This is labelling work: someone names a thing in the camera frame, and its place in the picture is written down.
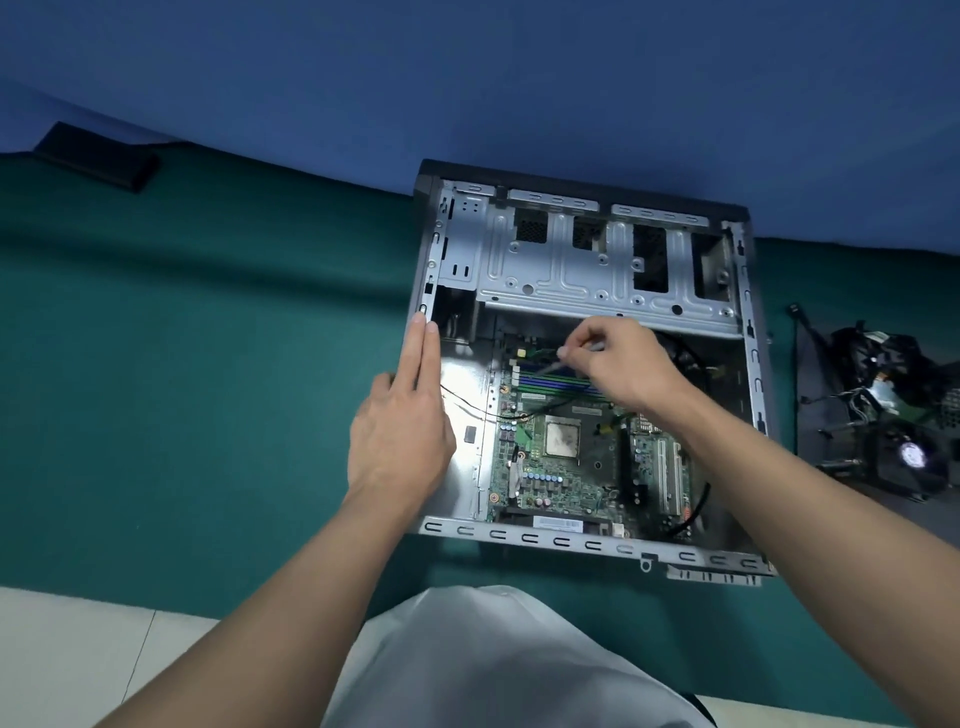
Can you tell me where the black processor cooler fan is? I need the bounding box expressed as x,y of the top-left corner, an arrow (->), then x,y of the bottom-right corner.
817,416 -> 954,502

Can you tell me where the black flat base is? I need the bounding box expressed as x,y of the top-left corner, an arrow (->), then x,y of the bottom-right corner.
33,121 -> 163,195

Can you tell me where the green motherboard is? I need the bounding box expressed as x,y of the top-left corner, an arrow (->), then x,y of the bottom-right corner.
487,337 -> 699,538

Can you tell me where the desktop computer case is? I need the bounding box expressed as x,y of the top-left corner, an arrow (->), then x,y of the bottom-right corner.
408,158 -> 778,588

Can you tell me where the person's right hand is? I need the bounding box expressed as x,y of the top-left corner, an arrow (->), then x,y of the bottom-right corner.
554,314 -> 703,421

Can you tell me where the green floor mat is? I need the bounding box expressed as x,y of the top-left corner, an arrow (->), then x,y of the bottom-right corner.
0,146 -> 960,728

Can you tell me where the person's left hand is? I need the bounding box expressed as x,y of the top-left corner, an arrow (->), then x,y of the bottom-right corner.
346,311 -> 459,519

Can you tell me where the person's right forearm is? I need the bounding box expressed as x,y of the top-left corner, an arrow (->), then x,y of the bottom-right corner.
659,389 -> 960,728

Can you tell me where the thick black case cable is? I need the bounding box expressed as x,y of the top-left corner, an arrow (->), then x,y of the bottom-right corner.
663,479 -> 714,540

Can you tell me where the person's left forearm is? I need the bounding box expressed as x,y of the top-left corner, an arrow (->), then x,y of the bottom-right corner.
97,487 -> 421,728

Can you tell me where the hard drive with cables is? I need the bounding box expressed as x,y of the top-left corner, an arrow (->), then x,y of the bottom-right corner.
828,322 -> 960,429

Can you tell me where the thin black wire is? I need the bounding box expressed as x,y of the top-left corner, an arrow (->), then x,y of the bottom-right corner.
438,382 -> 579,423

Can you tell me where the person's white shirt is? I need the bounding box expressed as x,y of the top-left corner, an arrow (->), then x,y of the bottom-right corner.
322,584 -> 718,728

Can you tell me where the black side panel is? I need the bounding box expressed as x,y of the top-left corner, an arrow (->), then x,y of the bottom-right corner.
791,314 -> 960,549

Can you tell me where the blue cloth curtain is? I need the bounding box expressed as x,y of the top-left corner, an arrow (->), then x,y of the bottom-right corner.
0,0 -> 960,256

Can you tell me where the silver metal drive cage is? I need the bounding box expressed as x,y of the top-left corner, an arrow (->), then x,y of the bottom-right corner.
476,202 -> 745,340

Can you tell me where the black data cable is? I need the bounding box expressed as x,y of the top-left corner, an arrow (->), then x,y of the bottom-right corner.
787,302 -> 834,361

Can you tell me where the slim grey screwdriver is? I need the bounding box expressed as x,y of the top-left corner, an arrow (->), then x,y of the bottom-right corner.
533,341 -> 607,378

